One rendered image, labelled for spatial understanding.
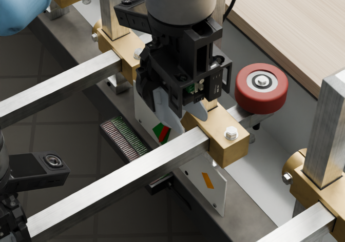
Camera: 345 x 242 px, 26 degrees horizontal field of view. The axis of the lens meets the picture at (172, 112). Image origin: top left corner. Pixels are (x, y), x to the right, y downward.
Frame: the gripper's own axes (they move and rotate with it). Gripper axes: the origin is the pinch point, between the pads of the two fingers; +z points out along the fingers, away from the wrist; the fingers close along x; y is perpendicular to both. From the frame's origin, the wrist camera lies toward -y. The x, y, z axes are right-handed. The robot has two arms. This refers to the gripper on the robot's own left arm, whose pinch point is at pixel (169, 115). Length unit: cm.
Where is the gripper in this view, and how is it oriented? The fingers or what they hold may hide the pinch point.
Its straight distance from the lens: 95.4
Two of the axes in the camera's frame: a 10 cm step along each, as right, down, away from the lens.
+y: 5.6, 6.2, -5.4
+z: 0.0, 6.5, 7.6
